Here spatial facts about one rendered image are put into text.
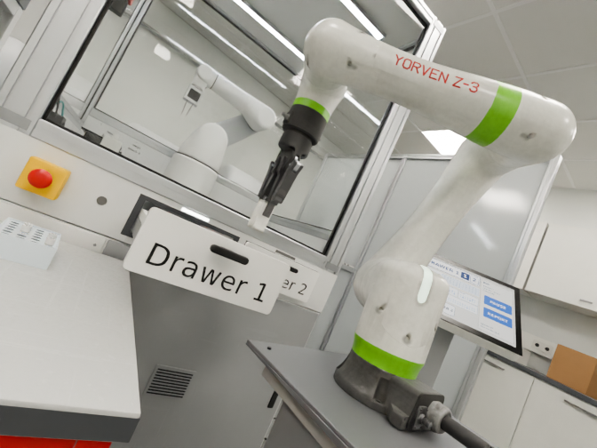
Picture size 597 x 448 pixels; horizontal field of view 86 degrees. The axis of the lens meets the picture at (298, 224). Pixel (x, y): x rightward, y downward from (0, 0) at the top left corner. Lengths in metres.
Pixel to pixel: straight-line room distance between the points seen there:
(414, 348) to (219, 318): 0.61
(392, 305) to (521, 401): 2.76
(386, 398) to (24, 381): 0.47
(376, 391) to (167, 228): 0.44
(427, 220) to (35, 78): 0.91
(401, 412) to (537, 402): 2.73
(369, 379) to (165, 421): 0.71
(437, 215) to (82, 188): 0.83
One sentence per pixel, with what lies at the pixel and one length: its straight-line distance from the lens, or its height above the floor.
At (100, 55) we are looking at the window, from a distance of 0.96.
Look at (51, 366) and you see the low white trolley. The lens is 0.41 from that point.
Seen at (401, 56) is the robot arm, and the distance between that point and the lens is 0.68.
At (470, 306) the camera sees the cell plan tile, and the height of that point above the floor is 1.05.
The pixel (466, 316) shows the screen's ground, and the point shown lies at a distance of 1.32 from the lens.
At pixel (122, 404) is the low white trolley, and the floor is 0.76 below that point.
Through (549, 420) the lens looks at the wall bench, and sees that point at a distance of 3.26.
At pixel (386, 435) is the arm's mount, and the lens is 0.54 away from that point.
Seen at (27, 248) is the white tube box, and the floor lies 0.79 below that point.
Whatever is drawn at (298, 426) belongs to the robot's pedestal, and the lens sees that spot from 0.65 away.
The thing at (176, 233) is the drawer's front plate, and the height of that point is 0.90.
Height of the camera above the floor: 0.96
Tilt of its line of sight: 5 degrees up
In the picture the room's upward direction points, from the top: 25 degrees clockwise
